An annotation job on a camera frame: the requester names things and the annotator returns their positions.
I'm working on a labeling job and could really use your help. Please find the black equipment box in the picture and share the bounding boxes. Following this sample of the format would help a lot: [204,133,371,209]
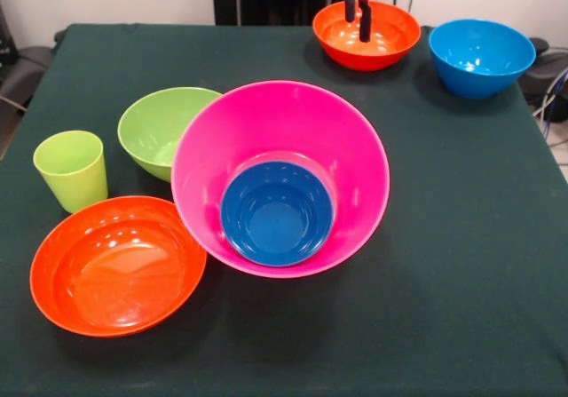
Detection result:
[0,4,19,65]

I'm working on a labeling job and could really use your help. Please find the black pedestal foot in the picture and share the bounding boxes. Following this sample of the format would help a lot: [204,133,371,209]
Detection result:
[523,36,568,103]
[0,45,54,105]

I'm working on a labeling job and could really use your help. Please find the small dark blue bowl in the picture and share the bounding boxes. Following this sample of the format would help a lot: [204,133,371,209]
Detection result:
[220,161,335,268]

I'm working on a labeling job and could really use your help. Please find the large pink bowl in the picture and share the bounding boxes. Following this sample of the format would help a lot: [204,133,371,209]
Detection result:
[170,80,391,279]

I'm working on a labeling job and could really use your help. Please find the dark green table cloth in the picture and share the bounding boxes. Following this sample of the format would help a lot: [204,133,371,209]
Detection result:
[0,22,568,397]

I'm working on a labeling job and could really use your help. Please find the green bowl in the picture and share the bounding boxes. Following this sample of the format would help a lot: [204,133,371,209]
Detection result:
[116,86,223,183]

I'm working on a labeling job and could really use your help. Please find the light blue bowl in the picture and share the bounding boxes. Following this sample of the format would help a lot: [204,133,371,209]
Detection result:
[428,18,537,100]

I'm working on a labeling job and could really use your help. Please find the light green cup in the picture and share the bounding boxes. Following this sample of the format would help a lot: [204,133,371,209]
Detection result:
[32,130,109,215]

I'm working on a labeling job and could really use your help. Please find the red-orange bowl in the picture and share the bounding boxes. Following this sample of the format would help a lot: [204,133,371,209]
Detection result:
[312,0,422,73]
[29,195,209,338]

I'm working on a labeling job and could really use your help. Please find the tangle of floor cables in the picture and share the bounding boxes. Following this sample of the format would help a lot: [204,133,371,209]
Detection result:
[530,45,568,140]

